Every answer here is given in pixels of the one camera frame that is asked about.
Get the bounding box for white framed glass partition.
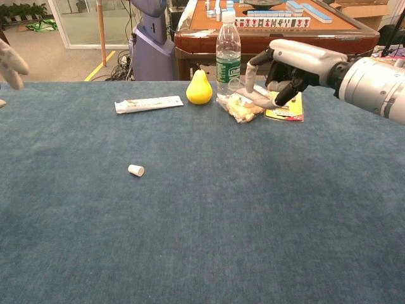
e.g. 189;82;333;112
47;0;132;50

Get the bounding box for white toothpaste tube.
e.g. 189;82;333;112
114;95;185;115

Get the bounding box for upright mahjong tile row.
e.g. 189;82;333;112
234;17;311;29

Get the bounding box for scattered standing mahjong tiles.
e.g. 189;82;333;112
205;0;237;20

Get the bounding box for potted green plants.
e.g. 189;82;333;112
0;2;48;23

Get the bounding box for yellow pear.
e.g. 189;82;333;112
185;64;213;106

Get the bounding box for brown mahjong table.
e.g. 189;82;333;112
173;0;380;81

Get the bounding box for blue mahjong tile stack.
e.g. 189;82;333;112
286;0;305;17

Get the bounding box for short blue mahjong tile row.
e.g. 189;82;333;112
246;9;294;18

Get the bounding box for clear glass test tube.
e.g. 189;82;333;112
228;78;279;107

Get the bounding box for green bag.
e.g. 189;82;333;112
25;18;59;32

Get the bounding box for blue table mat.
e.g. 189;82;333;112
0;80;405;304

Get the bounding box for long diagonal blue tile row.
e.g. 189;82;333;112
302;2;333;24

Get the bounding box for clear water bottle green label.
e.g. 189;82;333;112
215;11;242;98

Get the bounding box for tangle of floor cables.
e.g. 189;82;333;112
106;50;135;82

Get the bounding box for wooden pole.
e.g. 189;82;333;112
96;0;108;68

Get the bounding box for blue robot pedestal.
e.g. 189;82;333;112
128;0;178;82

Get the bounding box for razor in yellow blister pack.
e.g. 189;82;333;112
264;84;305;123

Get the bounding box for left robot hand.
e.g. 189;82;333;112
0;37;30;91

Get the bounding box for cardboard box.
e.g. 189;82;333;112
328;0;393;31

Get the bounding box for black tripod stand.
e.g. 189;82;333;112
381;12;405;58

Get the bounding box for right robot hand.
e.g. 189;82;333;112
246;39;349;108

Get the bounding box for white plastic sheet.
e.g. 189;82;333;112
177;0;199;32

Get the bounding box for white rubber stopper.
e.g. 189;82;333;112
127;163;146;177

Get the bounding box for bagged bread snack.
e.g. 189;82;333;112
216;82;273;124

